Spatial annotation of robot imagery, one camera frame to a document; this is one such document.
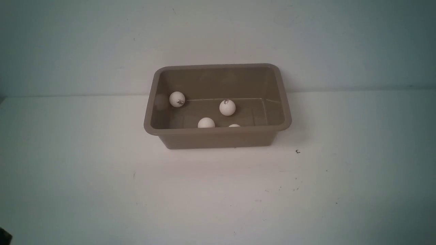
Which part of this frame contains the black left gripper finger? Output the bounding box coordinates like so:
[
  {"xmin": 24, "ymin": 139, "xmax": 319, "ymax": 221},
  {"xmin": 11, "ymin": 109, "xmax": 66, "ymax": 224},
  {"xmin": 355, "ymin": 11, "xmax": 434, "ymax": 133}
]
[{"xmin": 0, "ymin": 228, "xmax": 13, "ymax": 245}]

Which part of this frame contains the white ping-pong ball with logo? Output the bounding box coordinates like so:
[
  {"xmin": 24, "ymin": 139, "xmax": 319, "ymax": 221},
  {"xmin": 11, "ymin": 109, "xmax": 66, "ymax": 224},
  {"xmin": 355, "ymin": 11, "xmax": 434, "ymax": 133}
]
[{"xmin": 169, "ymin": 91, "xmax": 186, "ymax": 108}]

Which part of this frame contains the plain white ping-pong ball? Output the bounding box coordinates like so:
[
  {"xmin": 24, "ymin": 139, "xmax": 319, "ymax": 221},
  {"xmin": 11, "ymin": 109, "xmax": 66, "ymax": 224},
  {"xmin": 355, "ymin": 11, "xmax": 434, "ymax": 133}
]
[{"xmin": 197, "ymin": 117, "xmax": 216, "ymax": 128}]

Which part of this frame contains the tan plastic bin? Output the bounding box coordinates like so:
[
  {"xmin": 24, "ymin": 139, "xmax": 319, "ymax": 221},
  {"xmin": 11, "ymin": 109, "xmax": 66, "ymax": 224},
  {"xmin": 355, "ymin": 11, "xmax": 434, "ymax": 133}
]
[{"xmin": 143, "ymin": 63, "xmax": 292, "ymax": 149}]

